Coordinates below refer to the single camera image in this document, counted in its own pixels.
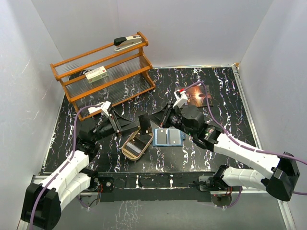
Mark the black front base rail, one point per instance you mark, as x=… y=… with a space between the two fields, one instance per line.
x=161 y=186

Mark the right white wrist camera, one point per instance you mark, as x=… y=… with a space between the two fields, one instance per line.
x=181 y=98

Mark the blue leather card holder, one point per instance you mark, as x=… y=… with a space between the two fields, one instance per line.
x=183 y=136

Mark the black VIP card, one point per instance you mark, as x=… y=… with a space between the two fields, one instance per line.
x=141 y=141

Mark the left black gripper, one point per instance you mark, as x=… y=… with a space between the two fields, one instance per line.
x=119 y=123

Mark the black and beige stapler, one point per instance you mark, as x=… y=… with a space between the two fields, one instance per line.
x=122 y=43

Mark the green and white small box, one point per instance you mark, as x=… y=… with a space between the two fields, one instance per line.
x=96 y=74

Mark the dark book with sunset cover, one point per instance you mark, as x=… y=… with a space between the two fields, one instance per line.
x=198 y=95

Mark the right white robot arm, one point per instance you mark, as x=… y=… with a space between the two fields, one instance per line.
x=277 y=174

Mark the orange wooden three-tier rack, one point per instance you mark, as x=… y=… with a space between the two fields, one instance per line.
x=116 y=72

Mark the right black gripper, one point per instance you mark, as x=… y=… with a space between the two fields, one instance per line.
x=161 y=117

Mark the stack of cards in tray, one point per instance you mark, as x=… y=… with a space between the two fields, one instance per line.
x=132 y=149

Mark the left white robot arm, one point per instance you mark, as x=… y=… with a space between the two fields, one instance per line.
x=45 y=201

